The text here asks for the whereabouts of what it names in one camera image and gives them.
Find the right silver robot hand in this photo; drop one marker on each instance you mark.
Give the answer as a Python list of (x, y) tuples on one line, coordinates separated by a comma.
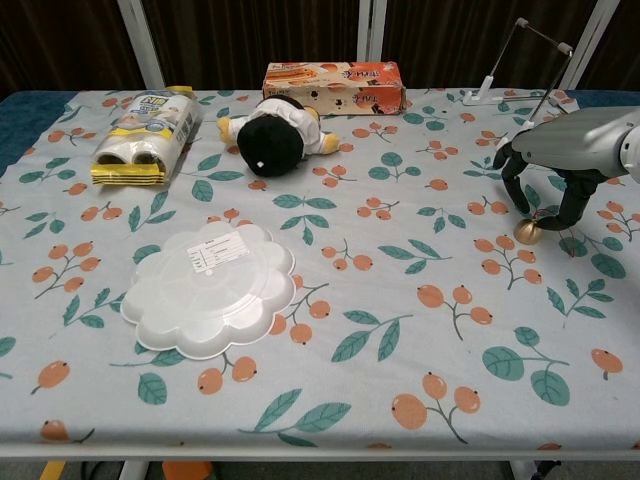
[(565, 137)]

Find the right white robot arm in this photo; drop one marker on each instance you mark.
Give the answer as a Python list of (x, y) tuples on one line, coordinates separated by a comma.
[(632, 150)]

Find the dark curtain panel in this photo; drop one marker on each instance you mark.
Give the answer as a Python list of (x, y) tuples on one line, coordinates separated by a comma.
[(627, 30), (450, 30), (250, 35), (60, 40)]

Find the orange snack box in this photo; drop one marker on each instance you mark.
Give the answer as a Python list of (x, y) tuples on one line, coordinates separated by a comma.
[(350, 87)]

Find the floral printed tablecloth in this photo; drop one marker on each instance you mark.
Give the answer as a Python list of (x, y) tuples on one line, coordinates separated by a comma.
[(350, 280)]

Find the black-headed plush toy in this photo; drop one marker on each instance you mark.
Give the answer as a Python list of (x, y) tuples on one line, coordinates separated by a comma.
[(270, 145)]

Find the white flower-shaped plastic plate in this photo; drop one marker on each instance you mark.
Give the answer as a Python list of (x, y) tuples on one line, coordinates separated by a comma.
[(210, 300)]

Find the yellow white bag roll pack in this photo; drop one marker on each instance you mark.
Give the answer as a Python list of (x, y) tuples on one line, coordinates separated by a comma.
[(145, 135)]

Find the orange object under table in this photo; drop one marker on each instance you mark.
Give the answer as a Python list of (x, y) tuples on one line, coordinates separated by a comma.
[(187, 471)]

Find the white table leg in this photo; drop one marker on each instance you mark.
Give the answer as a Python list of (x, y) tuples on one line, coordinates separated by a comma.
[(134, 471)]

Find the white frame post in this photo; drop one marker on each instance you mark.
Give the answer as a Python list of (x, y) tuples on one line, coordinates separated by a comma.
[(142, 45), (372, 30), (597, 35)]

